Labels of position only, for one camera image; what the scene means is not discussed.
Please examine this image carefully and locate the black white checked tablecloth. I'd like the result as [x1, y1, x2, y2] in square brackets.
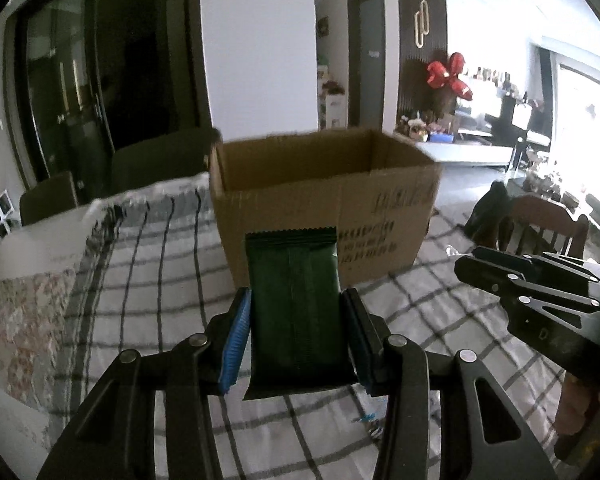
[45, 175, 581, 480]

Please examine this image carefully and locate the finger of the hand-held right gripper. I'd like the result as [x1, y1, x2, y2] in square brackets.
[472, 247, 600, 279]
[454, 256, 600, 311]

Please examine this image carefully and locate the dark upholstered chair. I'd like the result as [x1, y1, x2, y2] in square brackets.
[19, 171, 79, 227]
[110, 127, 222, 196]

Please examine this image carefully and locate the dark green snack packet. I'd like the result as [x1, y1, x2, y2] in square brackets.
[242, 226, 357, 401]

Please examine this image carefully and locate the blue gold wrapped candy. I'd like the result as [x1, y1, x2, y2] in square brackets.
[356, 400, 387, 438]

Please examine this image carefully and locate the looped wall light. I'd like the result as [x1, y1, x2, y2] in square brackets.
[413, 2, 430, 52]

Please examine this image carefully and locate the brown cardboard box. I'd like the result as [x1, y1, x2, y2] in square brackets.
[208, 127, 443, 291]

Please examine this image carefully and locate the dark slatted wall panel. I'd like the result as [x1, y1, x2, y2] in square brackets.
[394, 0, 449, 128]

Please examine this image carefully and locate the floral table mat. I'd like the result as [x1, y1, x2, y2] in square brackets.
[0, 267, 77, 403]

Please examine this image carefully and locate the grey interior door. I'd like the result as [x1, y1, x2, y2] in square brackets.
[347, 0, 387, 132]

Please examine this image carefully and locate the white low cabinet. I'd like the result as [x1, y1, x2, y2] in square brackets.
[394, 130, 520, 170]

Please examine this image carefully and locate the red balloon bow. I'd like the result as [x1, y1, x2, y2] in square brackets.
[426, 52, 474, 101]

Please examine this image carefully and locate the dark sliding glass door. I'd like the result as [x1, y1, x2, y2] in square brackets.
[4, 0, 212, 196]

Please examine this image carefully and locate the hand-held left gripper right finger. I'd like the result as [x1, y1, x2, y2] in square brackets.
[340, 287, 556, 480]

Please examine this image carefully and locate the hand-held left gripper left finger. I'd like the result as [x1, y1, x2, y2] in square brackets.
[37, 287, 253, 480]

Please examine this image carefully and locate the dark cloth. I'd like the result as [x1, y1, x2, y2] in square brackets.
[464, 181, 512, 252]

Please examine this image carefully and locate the brown wooden chair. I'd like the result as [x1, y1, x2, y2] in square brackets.
[500, 195, 592, 263]

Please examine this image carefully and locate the person's right hand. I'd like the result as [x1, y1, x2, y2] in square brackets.
[555, 375, 600, 443]

